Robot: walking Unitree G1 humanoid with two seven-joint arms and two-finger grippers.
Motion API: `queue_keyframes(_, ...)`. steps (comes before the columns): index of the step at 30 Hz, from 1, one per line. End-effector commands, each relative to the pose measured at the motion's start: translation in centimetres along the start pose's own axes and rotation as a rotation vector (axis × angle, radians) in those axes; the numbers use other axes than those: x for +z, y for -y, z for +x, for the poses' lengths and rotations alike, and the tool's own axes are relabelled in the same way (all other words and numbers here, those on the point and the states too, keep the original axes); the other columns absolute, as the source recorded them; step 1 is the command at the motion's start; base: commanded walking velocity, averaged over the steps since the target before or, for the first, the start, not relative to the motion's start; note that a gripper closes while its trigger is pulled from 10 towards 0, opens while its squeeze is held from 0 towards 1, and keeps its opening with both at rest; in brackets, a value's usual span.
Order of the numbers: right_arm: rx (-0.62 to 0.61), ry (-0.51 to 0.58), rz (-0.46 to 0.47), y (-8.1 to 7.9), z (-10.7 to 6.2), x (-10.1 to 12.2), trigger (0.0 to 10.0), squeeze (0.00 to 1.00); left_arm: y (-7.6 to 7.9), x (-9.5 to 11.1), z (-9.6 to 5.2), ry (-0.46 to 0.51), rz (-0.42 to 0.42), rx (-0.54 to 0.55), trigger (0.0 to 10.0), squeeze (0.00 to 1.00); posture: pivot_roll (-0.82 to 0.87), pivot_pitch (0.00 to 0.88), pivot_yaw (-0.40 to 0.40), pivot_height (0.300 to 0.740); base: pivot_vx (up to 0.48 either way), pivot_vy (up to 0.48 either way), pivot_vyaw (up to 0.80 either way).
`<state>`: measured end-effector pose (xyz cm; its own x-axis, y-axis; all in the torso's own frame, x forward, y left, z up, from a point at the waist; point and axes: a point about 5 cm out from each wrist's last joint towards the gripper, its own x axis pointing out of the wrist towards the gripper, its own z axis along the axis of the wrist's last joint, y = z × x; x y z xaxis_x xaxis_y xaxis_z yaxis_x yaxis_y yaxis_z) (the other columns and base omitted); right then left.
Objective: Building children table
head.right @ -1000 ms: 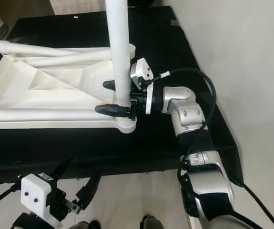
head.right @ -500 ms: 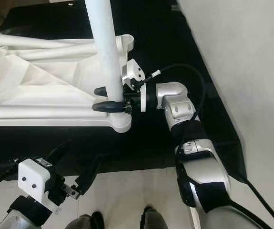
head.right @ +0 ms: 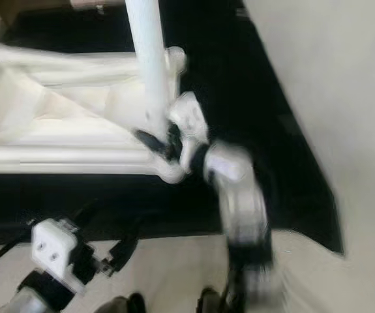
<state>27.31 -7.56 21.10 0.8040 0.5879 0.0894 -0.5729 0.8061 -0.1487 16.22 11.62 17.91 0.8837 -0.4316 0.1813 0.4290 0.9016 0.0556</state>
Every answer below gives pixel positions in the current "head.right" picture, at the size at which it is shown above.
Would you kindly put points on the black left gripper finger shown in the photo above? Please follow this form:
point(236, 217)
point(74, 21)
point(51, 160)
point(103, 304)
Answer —
point(126, 244)
point(90, 213)

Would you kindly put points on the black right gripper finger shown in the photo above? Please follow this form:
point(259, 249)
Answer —
point(153, 143)

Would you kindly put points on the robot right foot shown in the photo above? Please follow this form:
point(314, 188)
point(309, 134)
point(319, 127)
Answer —
point(211, 301)

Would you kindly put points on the small white cap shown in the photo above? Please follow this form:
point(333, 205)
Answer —
point(100, 9)

